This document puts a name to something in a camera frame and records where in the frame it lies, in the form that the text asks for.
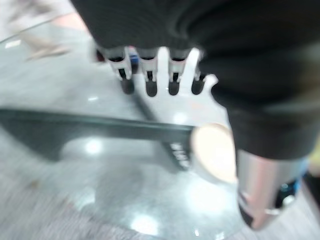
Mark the dark object with blue part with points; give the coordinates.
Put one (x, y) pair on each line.
(287, 191)

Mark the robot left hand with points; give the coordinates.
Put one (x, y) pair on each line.
(225, 37)

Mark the round tan plate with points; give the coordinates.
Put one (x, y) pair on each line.
(212, 152)

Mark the black bar with white print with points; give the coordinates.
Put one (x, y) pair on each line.
(178, 156)

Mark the dark shelf under glass table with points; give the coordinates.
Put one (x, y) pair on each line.
(100, 135)

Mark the white object behind fingers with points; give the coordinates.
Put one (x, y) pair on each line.
(190, 100)

